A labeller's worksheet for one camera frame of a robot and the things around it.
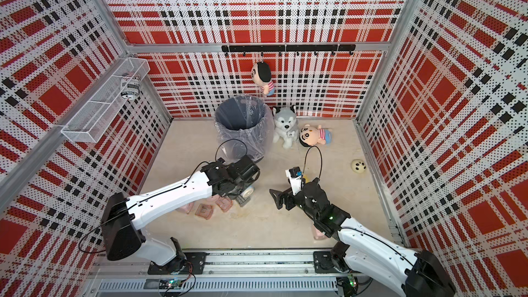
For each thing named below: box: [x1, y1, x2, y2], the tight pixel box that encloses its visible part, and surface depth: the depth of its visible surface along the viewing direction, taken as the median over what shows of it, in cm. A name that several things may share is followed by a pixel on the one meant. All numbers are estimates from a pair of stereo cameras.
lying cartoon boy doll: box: [298, 123, 333, 148], surface depth 106 cm
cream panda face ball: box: [350, 158, 368, 174], surface depth 98 cm
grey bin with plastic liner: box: [213, 94, 275, 163], surface depth 93 cm
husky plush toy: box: [272, 104, 300, 149], surface depth 100 cm
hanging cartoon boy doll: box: [251, 61, 275, 97], surface depth 95 cm
